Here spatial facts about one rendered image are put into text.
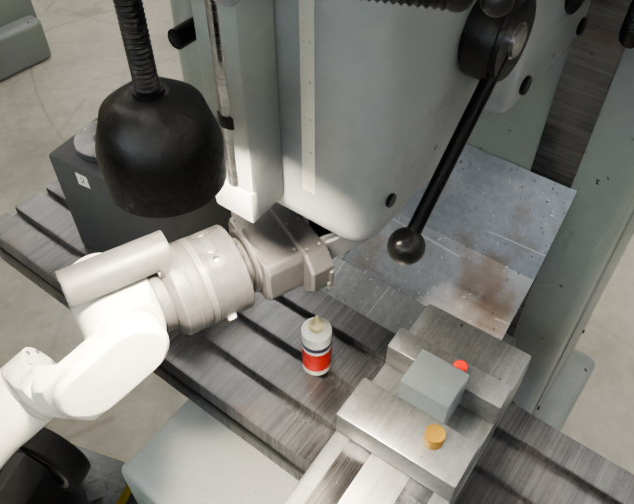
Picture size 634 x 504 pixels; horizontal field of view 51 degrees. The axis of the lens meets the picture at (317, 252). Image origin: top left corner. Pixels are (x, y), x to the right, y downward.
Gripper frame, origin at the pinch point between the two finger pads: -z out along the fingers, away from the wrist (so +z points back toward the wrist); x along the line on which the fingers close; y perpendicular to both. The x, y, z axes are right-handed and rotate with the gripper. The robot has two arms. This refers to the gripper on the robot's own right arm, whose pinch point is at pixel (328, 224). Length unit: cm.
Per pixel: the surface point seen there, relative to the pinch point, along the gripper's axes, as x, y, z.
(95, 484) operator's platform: 29, 82, 36
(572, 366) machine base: 5, 102, -82
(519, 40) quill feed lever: -10.6, -23.6, -9.2
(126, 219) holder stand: 30.0, 17.5, 14.7
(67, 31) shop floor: 282, 122, -25
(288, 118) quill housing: -5.8, -20.0, 7.5
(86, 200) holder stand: 36.6, 17.4, 18.3
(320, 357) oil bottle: 0.2, 24.8, 0.7
